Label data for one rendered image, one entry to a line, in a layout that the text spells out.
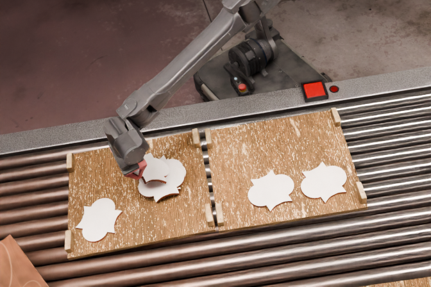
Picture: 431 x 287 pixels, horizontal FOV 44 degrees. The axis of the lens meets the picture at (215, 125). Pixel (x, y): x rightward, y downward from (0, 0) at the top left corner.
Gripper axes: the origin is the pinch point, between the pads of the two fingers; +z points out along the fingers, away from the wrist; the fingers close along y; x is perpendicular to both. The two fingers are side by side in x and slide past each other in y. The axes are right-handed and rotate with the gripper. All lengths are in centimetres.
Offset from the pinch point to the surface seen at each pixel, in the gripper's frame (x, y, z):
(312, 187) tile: -40.9, -26.7, 10.3
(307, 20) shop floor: -141, 118, 107
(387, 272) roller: -43, -56, 13
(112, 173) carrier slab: 5.6, 9.6, 10.5
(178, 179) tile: -10.0, -5.3, 7.8
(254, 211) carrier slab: -23.8, -24.1, 11.0
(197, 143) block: -20.5, 3.5, 8.6
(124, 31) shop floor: -42, 176, 105
